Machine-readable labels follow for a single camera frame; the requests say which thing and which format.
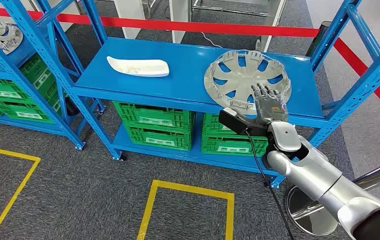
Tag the chrome stanchion with round base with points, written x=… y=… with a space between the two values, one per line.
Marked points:
x=304 y=218

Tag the white furniture panel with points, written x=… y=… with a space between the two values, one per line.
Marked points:
x=130 y=16

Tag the blue metal shelf rack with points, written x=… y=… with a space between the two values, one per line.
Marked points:
x=183 y=63
x=22 y=56

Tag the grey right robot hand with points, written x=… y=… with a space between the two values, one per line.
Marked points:
x=271 y=106

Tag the white plastic trim part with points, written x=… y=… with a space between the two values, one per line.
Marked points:
x=140 y=68

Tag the black stanchion post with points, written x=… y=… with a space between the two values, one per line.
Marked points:
x=317 y=39

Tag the white desk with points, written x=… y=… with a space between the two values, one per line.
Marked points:
x=178 y=20

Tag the silver wheel cover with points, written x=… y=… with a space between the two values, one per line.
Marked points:
x=239 y=74
x=8 y=39

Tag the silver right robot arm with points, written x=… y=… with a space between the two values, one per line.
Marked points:
x=309 y=172

